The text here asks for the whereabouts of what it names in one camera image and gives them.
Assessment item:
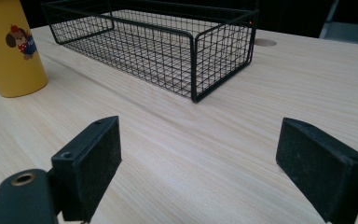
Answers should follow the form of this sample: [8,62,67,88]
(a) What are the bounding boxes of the black wire mesh basket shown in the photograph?
[40,0,260,104]

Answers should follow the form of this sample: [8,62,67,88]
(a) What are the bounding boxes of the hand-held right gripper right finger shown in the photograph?
[275,117,358,224]

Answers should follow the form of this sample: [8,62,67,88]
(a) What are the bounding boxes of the yellow cup with dog print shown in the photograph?
[0,0,49,99]

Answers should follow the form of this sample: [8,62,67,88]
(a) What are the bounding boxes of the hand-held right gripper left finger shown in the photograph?
[50,115,123,224]

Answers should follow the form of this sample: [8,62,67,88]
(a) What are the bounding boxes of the grey metal stand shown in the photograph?
[318,0,358,48]

